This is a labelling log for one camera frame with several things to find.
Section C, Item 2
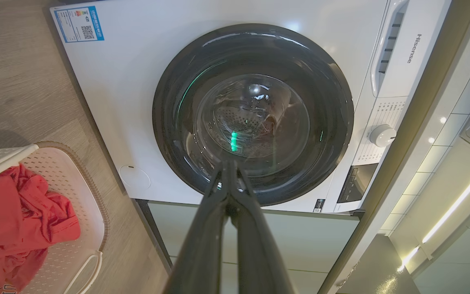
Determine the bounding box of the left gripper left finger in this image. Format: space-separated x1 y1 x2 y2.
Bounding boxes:
162 161 235 294

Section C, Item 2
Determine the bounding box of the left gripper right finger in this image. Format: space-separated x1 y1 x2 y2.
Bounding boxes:
229 161 297 294

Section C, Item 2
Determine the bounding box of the white perforated laundry basket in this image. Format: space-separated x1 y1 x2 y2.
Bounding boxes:
0 141 110 294

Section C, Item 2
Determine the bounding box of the round white filter cover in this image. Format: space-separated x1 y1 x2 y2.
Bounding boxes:
119 165 151 191

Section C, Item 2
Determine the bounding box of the dark washer display panel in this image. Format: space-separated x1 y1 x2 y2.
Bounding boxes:
337 163 379 204

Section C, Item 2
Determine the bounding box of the round dark glass washer door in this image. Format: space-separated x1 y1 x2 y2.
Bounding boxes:
152 23 355 207

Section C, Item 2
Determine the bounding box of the white front-load washing machine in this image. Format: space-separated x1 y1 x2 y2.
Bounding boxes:
49 0 452 215

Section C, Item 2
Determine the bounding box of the round white control knob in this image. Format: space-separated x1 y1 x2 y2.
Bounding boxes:
369 124 397 148

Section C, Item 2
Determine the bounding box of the red garment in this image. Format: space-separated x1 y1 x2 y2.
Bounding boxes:
0 163 81 294

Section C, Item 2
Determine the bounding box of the LED light strip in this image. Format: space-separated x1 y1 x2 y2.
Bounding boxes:
397 161 470 273

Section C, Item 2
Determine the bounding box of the white detergent drawer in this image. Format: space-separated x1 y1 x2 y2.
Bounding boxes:
370 0 409 98

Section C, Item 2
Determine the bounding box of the blue energy label sticker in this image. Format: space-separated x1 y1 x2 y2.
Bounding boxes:
51 6 105 43

